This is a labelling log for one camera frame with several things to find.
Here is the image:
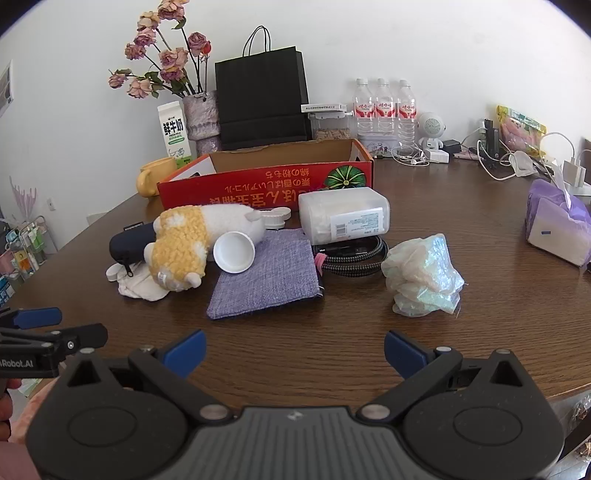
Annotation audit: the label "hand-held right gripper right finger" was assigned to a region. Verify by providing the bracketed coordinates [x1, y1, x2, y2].
[358, 329, 536, 422]

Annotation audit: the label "purple mottled vase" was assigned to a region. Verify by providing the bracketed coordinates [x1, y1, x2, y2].
[183, 91, 222, 158]

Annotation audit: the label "dried pink roses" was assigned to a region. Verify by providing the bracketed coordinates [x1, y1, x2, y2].
[108, 0, 213, 100]

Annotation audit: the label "purple woven pouch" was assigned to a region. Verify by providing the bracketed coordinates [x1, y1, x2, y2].
[206, 229, 324, 320]

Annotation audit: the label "pale purple dried sprigs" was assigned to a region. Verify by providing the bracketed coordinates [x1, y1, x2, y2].
[9, 175, 38, 223]

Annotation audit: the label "dark blue zip case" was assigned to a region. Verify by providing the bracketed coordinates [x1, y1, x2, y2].
[109, 223, 158, 265]

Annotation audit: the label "black paper bag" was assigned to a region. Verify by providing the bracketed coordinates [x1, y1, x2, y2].
[215, 26, 312, 151]

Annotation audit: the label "white robot-shaped speaker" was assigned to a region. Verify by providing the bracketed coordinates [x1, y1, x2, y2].
[414, 112, 448, 153]

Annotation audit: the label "white milk carton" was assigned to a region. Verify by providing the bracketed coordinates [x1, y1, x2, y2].
[157, 102, 194, 168]

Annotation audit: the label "person's left hand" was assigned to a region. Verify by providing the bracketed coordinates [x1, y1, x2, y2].
[0, 378, 23, 444]

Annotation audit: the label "black braided cable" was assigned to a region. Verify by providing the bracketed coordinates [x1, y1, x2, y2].
[313, 235, 391, 278]

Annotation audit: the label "yellow white plush toy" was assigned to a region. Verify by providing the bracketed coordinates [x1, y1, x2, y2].
[143, 204, 267, 292]

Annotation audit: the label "yellow mug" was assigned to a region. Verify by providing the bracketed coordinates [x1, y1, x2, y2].
[136, 157, 178, 199]

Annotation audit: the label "yellow snack packet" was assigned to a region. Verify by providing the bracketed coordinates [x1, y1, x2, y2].
[496, 105, 546, 155]

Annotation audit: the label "person's pink clothing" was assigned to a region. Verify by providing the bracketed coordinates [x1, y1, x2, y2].
[0, 381, 61, 480]

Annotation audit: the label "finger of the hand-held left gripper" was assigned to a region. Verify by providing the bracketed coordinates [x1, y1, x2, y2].
[0, 323, 110, 357]
[0, 308, 63, 330]

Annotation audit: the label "clear container of seeds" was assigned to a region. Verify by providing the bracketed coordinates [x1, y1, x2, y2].
[308, 111, 354, 141]

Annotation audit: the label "white power adapter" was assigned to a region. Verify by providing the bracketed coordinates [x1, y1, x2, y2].
[561, 159, 591, 195]

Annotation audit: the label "small white plastic cup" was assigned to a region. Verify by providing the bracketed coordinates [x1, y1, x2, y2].
[213, 232, 256, 274]

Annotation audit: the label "wire rack of toiletries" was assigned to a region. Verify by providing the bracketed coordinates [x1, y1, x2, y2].
[0, 215, 58, 305]

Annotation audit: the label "white face mask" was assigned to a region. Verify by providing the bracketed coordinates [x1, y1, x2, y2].
[508, 152, 539, 177]

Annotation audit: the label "red cardboard box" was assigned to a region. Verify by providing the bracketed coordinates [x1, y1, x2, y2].
[157, 138, 375, 210]

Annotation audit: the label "white charging cable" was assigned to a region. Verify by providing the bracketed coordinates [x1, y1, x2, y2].
[475, 131, 578, 182]

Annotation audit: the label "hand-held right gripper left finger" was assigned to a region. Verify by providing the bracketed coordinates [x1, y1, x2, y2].
[58, 329, 234, 422]

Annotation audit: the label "white earphones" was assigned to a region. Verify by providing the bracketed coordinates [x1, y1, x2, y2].
[392, 145, 430, 166]

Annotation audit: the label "purple tissue pack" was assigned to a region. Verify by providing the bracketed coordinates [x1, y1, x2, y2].
[525, 179, 591, 267]

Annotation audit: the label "iridescent plastic bag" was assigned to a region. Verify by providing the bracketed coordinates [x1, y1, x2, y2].
[381, 234, 465, 318]

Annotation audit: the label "wall notice sheet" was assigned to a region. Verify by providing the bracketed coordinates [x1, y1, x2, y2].
[0, 60, 14, 118]

